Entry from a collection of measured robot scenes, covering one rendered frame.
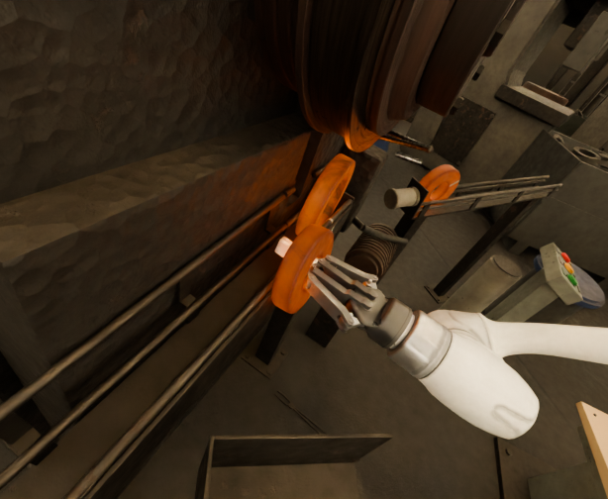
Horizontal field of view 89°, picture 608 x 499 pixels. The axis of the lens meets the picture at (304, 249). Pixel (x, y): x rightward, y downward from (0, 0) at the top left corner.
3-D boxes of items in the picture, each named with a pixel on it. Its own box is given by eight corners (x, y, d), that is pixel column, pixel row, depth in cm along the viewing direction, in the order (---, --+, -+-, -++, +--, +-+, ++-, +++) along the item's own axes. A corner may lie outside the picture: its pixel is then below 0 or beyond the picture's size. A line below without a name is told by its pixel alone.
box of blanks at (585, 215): (494, 247, 237) (584, 155, 187) (474, 195, 300) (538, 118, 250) (616, 298, 239) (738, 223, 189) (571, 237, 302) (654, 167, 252)
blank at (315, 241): (269, 264, 42) (290, 275, 41) (322, 204, 52) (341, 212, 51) (270, 322, 54) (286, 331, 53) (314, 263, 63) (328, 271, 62)
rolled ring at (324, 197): (363, 155, 66) (350, 148, 66) (342, 166, 50) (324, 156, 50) (326, 227, 75) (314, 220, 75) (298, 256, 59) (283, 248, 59)
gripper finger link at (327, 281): (361, 316, 50) (359, 322, 49) (305, 276, 52) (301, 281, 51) (373, 302, 48) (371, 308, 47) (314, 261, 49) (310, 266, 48)
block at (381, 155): (311, 216, 90) (344, 140, 75) (323, 206, 96) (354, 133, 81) (343, 235, 88) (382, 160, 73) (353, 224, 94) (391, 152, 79)
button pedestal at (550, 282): (441, 360, 140) (554, 271, 101) (448, 325, 158) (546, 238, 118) (473, 382, 138) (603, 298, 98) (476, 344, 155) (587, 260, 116)
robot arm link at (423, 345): (420, 346, 54) (390, 325, 55) (455, 318, 48) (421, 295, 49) (408, 387, 47) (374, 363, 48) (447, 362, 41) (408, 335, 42)
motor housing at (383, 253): (297, 337, 126) (352, 243, 91) (321, 304, 142) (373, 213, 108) (325, 355, 123) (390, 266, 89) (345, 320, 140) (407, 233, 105)
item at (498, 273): (414, 340, 144) (492, 264, 111) (419, 322, 153) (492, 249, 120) (438, 354, 142) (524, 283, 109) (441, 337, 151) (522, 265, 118)
